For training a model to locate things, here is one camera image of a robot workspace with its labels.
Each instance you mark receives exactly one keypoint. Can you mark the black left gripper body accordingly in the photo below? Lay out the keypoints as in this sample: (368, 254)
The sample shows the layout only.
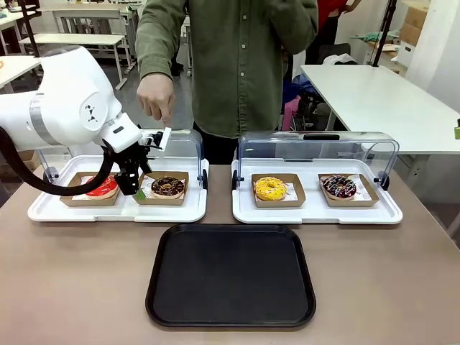
(131, 160)

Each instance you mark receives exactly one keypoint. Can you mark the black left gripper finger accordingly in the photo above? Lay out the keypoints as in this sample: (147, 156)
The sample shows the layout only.
(141, 190)
(127, 185)

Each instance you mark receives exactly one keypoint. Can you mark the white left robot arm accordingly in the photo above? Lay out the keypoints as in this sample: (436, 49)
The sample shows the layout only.
(72, 93)

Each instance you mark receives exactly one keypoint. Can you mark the person's left forearm green sleeve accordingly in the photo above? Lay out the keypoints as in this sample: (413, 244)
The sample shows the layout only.
(298, 28)

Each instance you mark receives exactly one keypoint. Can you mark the person's right forearm green sleeve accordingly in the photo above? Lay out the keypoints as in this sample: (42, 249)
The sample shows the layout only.
(154, 54)

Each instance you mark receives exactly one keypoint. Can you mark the brown cardboard donut box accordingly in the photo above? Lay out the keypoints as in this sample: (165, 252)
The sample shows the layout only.
(158, 201)
(296, 201)
(72, 201)
(370, 199)

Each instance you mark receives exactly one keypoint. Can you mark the red glazed donut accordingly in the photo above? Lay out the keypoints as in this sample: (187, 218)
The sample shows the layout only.
(104, 190)

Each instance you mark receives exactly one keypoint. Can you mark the chocolate sprinkled donut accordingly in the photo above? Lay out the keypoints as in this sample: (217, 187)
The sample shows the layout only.
(167, 187)

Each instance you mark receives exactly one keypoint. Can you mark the white display tray base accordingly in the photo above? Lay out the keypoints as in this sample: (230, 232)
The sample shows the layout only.
(172, 212)
(312, 213)

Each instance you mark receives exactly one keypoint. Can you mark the clear display tray lid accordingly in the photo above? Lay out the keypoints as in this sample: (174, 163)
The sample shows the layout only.
(187, 151)
(359, 151)

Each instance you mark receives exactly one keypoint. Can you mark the black plastic serving tray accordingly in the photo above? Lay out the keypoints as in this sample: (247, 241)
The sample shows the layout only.
(230, 276)

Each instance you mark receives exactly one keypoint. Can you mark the yellow glazed donut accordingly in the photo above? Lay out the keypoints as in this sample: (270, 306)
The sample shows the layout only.
(269, 188)

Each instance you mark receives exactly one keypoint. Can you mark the dark donut with pink stripes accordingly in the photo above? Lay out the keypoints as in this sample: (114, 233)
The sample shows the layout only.
(339, 187)

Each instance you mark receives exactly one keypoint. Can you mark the person's right hand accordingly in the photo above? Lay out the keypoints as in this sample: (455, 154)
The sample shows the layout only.
(156, 97)

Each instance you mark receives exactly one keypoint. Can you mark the large white table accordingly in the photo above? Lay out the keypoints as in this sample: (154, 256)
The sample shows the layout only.
(377, 100)

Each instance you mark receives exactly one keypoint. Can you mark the white storage box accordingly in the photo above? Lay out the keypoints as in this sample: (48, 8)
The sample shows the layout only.
(406, 54)

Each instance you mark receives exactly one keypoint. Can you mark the black tripod pole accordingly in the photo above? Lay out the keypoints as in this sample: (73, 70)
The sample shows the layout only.
(382, 36)

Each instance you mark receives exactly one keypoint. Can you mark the green cloth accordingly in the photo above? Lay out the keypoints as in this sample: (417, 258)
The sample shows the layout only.
(377, 36)

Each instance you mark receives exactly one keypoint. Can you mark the white table with white legs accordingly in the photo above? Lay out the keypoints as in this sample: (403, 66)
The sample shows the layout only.
(72, 39)

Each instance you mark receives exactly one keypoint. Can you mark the person torso green shirt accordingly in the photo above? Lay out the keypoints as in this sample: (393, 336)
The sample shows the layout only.
(237, 72)

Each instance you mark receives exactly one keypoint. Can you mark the white plastic bag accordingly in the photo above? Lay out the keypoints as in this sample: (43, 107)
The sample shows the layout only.
(339, 59)

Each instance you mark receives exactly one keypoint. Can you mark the white table corner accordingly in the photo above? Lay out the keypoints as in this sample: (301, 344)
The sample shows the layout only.
(14, 68)

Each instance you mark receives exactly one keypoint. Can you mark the long white background table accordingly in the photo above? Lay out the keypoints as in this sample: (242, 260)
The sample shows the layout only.
(86, 9)

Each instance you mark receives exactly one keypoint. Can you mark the dark blue bag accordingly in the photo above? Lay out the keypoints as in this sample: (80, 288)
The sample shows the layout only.
(302, 88)

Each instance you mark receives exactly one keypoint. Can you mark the background person in red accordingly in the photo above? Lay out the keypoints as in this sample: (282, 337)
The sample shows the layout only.
(330, 21)

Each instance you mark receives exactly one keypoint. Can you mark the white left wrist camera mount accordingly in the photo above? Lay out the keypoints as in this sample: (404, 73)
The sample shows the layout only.
(165, 138)

